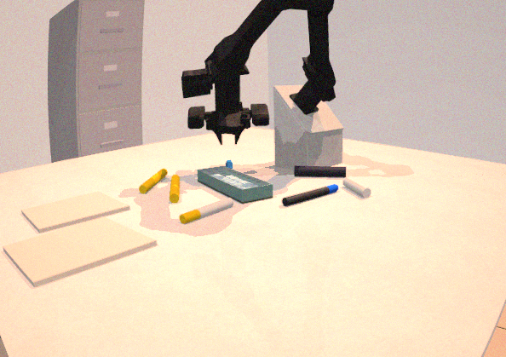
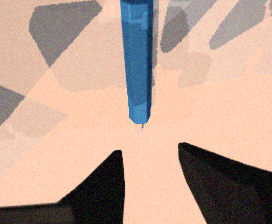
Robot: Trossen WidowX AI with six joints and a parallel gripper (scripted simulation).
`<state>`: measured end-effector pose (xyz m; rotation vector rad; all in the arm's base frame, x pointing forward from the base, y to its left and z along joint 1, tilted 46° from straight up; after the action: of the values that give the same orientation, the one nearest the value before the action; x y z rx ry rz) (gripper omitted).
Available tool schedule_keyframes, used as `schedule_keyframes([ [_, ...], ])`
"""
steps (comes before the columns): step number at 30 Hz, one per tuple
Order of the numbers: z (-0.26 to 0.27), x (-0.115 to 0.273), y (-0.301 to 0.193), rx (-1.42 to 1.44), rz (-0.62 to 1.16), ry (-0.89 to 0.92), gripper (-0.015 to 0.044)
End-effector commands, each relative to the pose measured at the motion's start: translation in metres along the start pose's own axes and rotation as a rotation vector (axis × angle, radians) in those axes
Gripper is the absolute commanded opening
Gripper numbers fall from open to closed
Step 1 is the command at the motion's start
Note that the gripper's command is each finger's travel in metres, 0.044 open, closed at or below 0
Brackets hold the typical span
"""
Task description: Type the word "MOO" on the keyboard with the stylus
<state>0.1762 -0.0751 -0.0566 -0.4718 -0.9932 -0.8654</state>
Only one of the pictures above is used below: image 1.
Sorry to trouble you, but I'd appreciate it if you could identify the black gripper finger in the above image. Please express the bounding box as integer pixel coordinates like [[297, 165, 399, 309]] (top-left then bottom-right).
[[206, 122, 222, 145], [234, 130, 242, 145]]

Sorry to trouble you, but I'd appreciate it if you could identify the black marker with blue cap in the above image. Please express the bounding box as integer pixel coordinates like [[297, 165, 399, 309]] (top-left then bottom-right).
[[282, 184, 339, 206]]

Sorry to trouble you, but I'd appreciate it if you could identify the beige flat rectangular slab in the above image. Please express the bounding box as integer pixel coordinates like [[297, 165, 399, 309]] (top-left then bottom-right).
[[3, 216, 157, 288]]

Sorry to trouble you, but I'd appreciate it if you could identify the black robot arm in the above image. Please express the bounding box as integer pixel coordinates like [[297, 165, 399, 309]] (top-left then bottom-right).
[[181, 0, 336, 135]]

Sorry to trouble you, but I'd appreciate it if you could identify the yellow cylindrical rod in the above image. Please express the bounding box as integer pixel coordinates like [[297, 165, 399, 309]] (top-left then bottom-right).
[[170, 175, 180, 203], [139, 169, 168, 194]]

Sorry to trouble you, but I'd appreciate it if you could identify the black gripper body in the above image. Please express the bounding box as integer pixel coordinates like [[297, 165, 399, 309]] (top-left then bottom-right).
[[187, 93, 269, 129]]

